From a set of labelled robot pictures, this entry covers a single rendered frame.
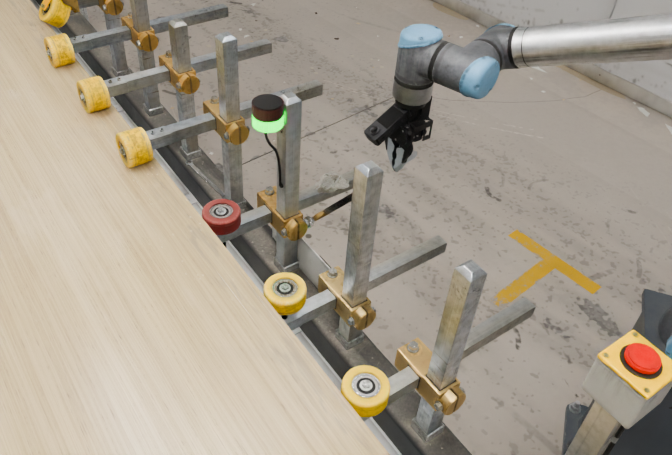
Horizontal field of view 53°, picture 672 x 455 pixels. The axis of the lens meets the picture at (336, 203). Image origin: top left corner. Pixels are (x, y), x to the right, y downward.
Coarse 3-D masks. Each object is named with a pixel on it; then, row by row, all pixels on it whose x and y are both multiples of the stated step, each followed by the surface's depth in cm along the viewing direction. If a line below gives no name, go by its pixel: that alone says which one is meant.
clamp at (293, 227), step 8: (264, 192) 150; (264, 200) 148; (272, 200) 148; (272, 208) 146; (272, 216) 147; (280, 216) 144; (296, 216) 145; (272, 224) 148; (280, 224) 145; (288, 224) 143; (296, 224) 143; (304, 224) 144; (280, 232) 146; (288, 232) 143; (296, 232) 144; (304, 232) 146
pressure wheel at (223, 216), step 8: (216, 200) 141; (224, 200) 142; (208, 208) 139; (216, 208) 140; (224, 208) 139; (232, 208) 140; (208, 216) 138; (216, 216) 138; (224, 216) 138; (232, 216) 138; (240, 216) 140; (208, 224) 137; (216, 224) 136; (224, 224) 136; (232, 224) 138; (216, 232) 138; (224, 232) 138; (232, 232) 139
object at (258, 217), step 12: (300, 192) 152; (312, 192) 152; (336, 192) 156; (300, 204) 151; (312, 204) 153; (252, 216) 145; (264, 216) 146; (240, 228) 144; (252, 228) 146; (228, 240) 143
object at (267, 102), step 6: (258, 96) 125; (264, 96) 125; (270, 96) 125; (276, 96) 126; (258, 102) 124; (264, 102) 124; (270, 102) 124; (276, 102) 124; (258, 108) 122; (264, 108) 122; (270, 108) 122; (276, 108) 123; (258, 120) 124; (276, 120) 124; (282, 132) 129; (270, 144) 130; (276, 150) 132; (276, 156) 133; (282, 186) 138
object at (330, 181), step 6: (324, 174) 157; (330, 174) 156; (336, 174) 157; (324, 180) 153; (330, 180) 154; (336, 180) 154; (342, 180) 154; (348, 180) 156; (318, 186) 154; (324, 186) 153; (330, 186) 154; (336, 186) 154; (342, 186) 154; (348, 186) 155; (318, 192) 152; (324, 192) 152; (330, 192) 152
